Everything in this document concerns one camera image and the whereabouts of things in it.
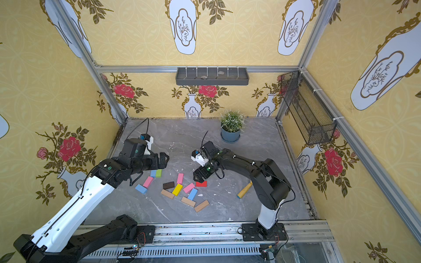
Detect red block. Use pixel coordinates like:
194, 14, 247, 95
196, 181, 207, 187

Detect pink block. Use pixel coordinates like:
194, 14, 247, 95
177, 173, 184, 185
183, 183, 195, 194
143, 176, 154, 188

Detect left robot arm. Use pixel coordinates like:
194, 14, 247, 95
13, 138, 169, 263

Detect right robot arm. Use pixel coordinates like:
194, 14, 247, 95
191, 141, 292, 230

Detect blue block centre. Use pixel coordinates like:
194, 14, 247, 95
187, 188, 198, 201

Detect dark brown block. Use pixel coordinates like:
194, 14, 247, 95
162, 181, 175, 190

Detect light blue block left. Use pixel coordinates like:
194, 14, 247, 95
135, 184, 148, 195

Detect yellow block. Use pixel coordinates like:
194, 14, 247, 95
172, 184, 183, 196

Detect wooden block middle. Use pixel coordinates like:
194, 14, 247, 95
181, 197, 196, 208

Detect wooden block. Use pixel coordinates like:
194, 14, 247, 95
194, 200, 209, 213
181, 197, 196, 208
161, 189, 175, 199

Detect wooden block right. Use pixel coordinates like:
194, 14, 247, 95
194, 200, 209, 213

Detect wooden block left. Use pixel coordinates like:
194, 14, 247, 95
161, 189, 175, 199

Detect potted green plant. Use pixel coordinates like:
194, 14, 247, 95
220, 111, 244, 143

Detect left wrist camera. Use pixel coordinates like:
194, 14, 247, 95
139, 134, 153, 155

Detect aluminium rail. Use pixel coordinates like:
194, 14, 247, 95
83, 220, 344, 263

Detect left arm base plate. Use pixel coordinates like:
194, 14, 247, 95
133, 225, 156, 245

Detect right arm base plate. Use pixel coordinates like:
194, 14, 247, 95
237, 222, 288, 242

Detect grey wall shelf tray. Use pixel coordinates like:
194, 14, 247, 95
175, 66, 250, 86

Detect circuit board with wires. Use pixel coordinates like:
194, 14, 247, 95
116, 245, 140, 261

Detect black wire mesh basket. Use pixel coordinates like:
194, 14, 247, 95
280, 71, 337, 145

